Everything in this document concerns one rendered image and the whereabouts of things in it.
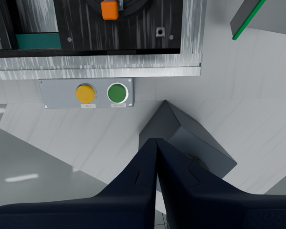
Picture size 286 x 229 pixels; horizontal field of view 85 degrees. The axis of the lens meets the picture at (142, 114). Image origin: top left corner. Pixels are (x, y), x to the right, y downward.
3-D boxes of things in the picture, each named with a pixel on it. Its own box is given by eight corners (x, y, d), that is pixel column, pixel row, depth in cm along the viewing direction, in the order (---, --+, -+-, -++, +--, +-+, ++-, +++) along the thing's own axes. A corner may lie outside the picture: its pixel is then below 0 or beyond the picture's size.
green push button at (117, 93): (127, 100, 36) (126, 102, 34) (110, 101, 36) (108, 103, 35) (126, 83, 35) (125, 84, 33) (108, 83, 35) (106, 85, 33)
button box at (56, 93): (134, 101, 42) (133, 107, 36) (57, 102, 42) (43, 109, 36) (133, 74, 40) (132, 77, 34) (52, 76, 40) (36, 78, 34)
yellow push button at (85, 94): (97, 101, 36) (95, 103, 35) (80, 101, 36) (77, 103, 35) (95, 84, 35) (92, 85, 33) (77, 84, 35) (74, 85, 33)
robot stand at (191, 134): (173, 155, 52) (190, 209, 33) (138, 134, 49) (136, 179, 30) (201, 123, 48) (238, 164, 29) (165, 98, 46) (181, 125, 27)
